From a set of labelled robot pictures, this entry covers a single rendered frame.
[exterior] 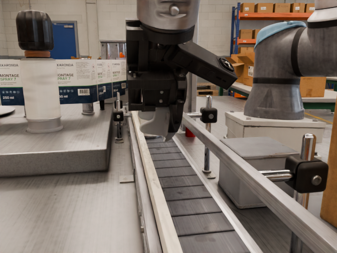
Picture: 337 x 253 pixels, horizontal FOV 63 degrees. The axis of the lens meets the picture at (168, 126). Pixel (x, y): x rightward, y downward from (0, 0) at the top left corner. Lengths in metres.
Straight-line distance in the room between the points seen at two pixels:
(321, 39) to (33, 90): 0.67
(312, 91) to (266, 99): 1.73
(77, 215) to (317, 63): 0.57
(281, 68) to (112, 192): 0.48
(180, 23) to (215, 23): 8.29
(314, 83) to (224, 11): 6.48
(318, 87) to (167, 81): 2.16
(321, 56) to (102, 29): 8.14
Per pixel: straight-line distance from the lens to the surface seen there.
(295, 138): 0.71
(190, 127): 0.45
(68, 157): 0.62
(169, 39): 0.34
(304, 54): 0.70
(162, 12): 0.33
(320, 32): 0.68
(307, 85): 2.42
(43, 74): 0.76
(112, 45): 1.26
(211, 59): 0.40
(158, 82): 0.37
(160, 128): 0.44
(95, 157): 0.61
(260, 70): 0.75
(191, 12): 0.34
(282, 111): 0.72
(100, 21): 8.68
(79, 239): 0.41
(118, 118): 0.80
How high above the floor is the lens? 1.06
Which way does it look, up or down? 13 degrees down
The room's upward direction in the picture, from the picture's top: straight up
